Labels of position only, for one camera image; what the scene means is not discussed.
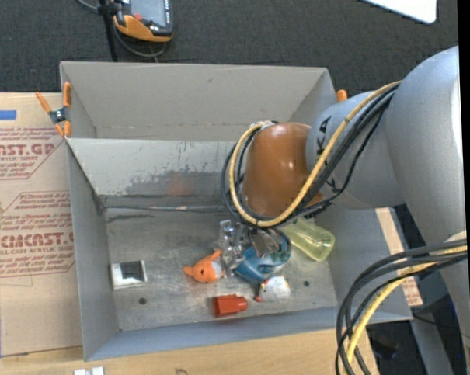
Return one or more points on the white toy chicken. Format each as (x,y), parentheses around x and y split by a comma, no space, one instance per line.
(275,289)

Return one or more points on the orange toy fox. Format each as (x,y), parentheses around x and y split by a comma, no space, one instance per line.
(205,270)

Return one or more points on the blue round plastic toy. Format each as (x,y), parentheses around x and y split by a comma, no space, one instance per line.
(258,268)

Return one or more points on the white and black small box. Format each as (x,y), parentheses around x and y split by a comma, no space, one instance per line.
(129,273)

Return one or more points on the clear yellow plastic bottle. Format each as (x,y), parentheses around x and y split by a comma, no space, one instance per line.
(313,241)

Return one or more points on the grey metal bin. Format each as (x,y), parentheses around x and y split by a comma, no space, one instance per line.
(175,240)

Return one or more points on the brown cardboard board, red print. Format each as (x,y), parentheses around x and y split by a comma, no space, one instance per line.
(36,277)

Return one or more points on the red plastic block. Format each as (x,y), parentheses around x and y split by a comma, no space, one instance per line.
(227,305)

